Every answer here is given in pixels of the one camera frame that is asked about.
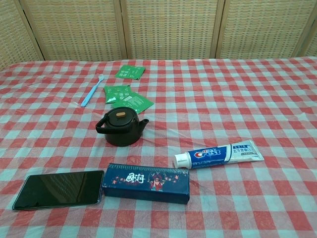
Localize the black ceramic teapot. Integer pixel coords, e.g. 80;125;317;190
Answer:
96;107;150;147

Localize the black teapot lid wooden knob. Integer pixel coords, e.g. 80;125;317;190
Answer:
108;109;134;126

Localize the green tea sachet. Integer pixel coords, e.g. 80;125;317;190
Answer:
111;90;155;115
115;64;145;80
103;84;131;104

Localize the woven bamboo folding screen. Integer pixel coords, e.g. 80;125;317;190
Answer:
0;0;317;71

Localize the blue toothbrush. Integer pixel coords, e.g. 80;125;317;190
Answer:
80;74;105;108

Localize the Crest toothpaste tube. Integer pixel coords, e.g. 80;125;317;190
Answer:
173;139;265;170

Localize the black smartphone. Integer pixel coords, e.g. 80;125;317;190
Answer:
12;170;105;211

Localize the dark blue printed box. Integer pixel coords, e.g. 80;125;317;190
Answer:
102;163;191;205

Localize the red white checkered tablecloth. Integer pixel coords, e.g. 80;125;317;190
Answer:
0;56;317;238

